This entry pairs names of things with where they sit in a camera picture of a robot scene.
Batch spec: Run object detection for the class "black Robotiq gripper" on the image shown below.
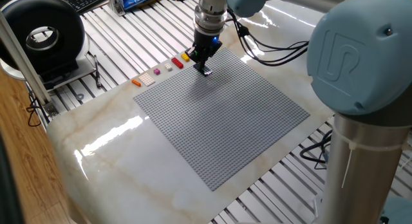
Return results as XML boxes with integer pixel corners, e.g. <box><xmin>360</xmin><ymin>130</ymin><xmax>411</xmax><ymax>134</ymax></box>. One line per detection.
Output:
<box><xmin>185</xmin><ymin>28</ymin><xmax>224</xmax><ymax>73</ymax></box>

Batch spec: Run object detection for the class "dark navy Lego plate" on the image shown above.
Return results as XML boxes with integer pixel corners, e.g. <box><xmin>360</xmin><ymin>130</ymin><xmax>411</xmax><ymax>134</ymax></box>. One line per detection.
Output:
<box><xmin>192</xmin><ymin>63</ymin><xmax>214</xmax><ymax>77</ymax></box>

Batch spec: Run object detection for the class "large white Lego plate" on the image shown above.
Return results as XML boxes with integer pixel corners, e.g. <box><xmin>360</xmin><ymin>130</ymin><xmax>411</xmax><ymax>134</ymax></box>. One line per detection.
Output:
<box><xmin>138</xmin><ymin>72</ymin><xmax>156</xmax><ymax>87</ymax></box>

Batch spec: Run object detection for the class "grey Lego baseplate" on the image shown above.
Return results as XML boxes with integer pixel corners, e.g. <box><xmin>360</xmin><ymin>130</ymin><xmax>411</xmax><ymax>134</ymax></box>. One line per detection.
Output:
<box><xmin>133</xmin><ymin>47</ymin><xmax>311</xmax><ymax>192</ymax></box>

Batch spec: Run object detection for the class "blue tissue pack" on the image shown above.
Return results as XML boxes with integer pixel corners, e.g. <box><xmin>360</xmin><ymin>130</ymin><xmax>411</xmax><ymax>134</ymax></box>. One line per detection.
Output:
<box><xmin>117</xmin><ymin>0</ymin><xmax>158</xmax><ymax>10</ymax></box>

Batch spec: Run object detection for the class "black keyboard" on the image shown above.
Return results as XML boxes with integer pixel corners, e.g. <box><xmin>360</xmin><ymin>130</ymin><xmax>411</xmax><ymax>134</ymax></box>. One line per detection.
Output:
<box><xmin>62</xmin><ymin>0</ymin><xmax>109</xmax><ymax>14</ymax></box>

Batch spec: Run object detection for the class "marble pattern board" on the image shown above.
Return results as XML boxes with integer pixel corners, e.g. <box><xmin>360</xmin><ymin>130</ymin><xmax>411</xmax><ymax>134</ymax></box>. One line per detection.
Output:
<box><xmin>46</xmin><ymin>0</ymin><xmax>335</xmax><ymax>224</ymax></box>

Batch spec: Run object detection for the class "white zip tie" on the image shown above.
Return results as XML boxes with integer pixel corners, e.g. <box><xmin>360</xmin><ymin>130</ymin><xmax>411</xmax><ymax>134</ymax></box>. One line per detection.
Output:
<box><xmin>334</xmin><ymin>132</ymin><xmax>412</xmax><ymax>189</ymax></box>

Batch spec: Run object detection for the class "dark blurred foreground object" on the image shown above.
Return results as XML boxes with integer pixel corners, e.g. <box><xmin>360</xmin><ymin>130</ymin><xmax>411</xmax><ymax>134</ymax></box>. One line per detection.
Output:
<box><xmin>0</xmin><ymin>130</ymin><xmax>26</xmax><ymax>224</ymax></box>

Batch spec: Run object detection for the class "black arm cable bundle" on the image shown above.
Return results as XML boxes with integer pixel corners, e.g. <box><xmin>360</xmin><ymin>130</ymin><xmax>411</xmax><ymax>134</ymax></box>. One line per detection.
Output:
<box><xmin>227</xmin><ymin>8</ymin><xmax>310</xmax><ymax>67</ymax></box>

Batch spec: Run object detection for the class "short aluminium post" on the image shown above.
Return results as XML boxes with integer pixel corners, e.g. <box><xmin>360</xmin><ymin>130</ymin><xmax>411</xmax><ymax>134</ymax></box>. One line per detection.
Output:
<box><xmin>107</xmin><ymin>0</ymin><xmax>126</xmax><ymax>17</ymax></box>

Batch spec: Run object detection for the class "silver device base plate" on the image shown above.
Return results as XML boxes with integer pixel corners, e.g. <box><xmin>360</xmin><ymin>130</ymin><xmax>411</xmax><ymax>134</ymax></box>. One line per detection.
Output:
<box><xmin>0</xmin><ymin>33</ymin><xmax>97</xmax><ymax>91</ymax></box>

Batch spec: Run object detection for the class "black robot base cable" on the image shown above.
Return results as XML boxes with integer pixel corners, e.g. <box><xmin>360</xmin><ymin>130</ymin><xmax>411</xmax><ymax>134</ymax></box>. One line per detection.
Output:
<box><xmin>299</xmin><ymin>130</ymin><xmax>332</xmax><ymax>170</ymax></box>

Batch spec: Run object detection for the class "silver corner bracket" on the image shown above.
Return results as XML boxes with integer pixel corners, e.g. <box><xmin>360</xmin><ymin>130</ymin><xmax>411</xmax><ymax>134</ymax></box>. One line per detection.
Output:
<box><xmin>43</xmin><ymin>100</ymin><xmax>61</xmax><ymax>118</ymax></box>

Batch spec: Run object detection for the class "black floor cable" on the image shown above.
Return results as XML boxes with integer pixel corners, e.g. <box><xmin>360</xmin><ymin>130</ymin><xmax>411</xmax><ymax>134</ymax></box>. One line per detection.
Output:
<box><xmin>25</xmin><ymin>88</ymin><xmax>42</xmax><ymax>127</ymax></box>

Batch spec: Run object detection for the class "aluminium frame profile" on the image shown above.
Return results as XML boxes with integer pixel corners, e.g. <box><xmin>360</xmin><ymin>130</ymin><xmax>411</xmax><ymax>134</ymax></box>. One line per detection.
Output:
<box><xmin>0</xmin><ymin>11</ymin><xmax>61</xmax><ymax>118</ymax></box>

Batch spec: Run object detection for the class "black ring shaped device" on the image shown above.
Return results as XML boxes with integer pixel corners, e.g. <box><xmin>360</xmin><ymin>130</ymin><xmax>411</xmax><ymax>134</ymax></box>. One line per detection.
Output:
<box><xmin>0</xmin><ymin>0</ymin><xmax>87</xmax><ymax>89</ymax></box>

